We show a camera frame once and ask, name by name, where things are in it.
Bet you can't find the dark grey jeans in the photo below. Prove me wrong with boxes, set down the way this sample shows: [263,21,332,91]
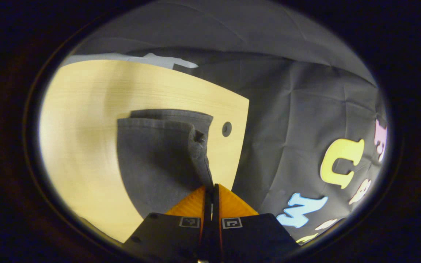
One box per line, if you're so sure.
[117,108,215,220]

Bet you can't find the black backdrop cloth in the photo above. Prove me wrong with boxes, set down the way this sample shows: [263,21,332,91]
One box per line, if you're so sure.
[71,0,389,246]

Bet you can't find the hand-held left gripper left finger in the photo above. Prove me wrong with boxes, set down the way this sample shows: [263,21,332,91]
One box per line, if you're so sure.
[122,185,212,263]

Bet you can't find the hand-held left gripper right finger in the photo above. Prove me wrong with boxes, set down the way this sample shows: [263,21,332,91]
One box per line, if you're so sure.
[212,183,301,263]

